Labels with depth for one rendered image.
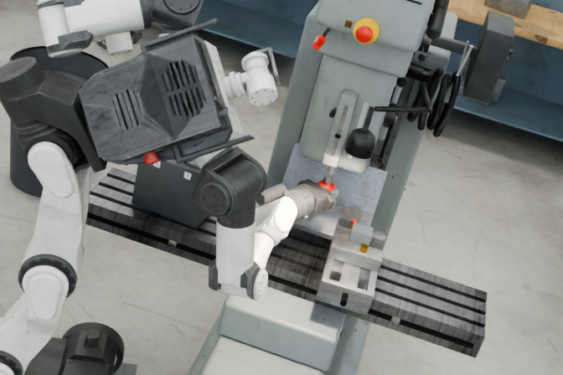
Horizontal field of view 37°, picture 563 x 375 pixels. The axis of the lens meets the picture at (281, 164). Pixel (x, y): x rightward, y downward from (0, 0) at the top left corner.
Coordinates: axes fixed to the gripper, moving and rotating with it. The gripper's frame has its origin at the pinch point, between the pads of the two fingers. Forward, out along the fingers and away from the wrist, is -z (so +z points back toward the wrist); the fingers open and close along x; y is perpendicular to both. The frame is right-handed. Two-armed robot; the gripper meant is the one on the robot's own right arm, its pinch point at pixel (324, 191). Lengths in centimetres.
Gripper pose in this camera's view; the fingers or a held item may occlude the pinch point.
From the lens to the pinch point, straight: 246.0
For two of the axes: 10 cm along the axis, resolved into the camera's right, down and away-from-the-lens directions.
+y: -2.3, 8.6, 4.6
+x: -7.6, -4.6, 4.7
